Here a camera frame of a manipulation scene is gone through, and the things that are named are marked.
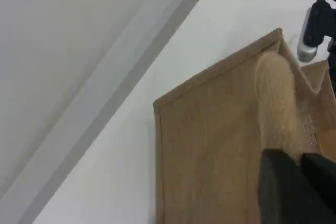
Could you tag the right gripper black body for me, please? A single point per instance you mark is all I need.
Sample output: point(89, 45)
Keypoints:
point(333, 69)

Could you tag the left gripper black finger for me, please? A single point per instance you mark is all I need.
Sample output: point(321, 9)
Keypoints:
point(321, 174)
point(281, 195)

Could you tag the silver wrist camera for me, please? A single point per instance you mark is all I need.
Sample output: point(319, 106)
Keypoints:
point(305, 51)

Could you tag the brown jute tote bag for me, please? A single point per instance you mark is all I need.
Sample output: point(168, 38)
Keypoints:
point(210, 142)

